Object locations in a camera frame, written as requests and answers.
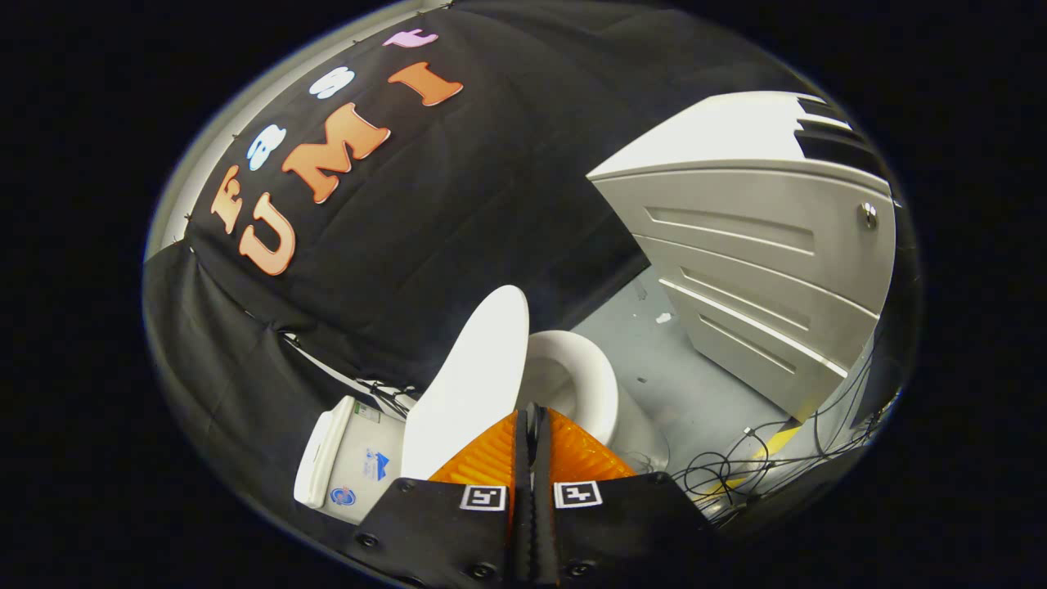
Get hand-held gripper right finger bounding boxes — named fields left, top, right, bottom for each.
left=532, top=402, right=722, bottom=589

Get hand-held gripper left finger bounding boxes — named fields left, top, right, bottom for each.
left=339, top=409, right=535, bottom=589

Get white toilet lid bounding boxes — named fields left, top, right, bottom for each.
left=401, top=285, right=531, bottom=481

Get white toilet body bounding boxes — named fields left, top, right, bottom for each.
left=293, top=330, right=672, bottom=526

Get black tripod stand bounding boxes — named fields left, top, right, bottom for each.
left=357, top=376, right=420, bottom=412

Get black backdrop cloth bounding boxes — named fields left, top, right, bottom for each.
left=143, top=0, right=819, bottom=524

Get white drawer cabinet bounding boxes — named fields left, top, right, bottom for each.
left=586, top=90, right=898, bottom=424

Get black floor cables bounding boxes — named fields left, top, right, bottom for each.
left=671, top=391, right=880, bottom=524

